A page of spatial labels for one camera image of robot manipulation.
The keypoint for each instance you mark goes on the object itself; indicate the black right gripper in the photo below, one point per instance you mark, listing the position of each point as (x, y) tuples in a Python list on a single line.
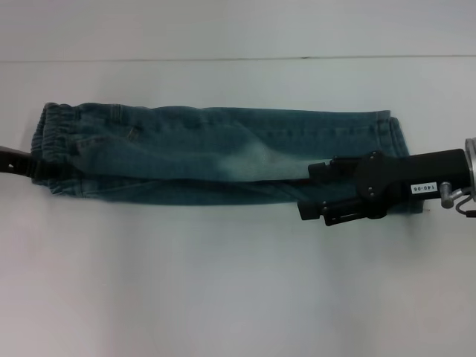
[(401, 178)]

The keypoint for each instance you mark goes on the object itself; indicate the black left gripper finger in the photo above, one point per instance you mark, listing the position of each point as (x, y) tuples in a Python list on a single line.
[(22, 161)]

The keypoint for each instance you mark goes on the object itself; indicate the blue denim shorts with cartoon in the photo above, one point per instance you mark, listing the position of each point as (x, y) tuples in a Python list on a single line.
[(223, 137)]

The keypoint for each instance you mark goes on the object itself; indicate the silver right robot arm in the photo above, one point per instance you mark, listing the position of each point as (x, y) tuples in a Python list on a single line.
[(471, 163)]

